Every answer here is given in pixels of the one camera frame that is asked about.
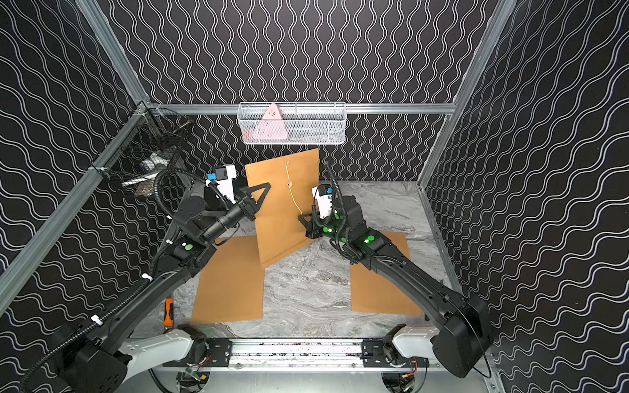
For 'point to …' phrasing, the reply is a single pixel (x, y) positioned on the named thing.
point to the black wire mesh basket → (147, 147)
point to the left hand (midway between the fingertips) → (268, 180)
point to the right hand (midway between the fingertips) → (299, 215)
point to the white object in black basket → (149, 169)
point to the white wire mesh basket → (291, 123)
